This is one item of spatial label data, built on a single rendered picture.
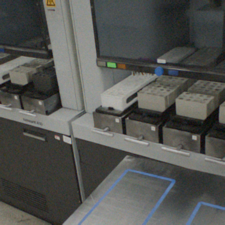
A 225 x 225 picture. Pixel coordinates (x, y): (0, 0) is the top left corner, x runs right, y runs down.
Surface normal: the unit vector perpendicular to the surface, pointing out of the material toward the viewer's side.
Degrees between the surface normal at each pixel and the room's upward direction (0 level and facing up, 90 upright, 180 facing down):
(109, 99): 90
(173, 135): 90
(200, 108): 90
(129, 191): 0
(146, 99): 90
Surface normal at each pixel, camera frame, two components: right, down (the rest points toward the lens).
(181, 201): -0.11, -0.87
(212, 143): -0.60, 0.44
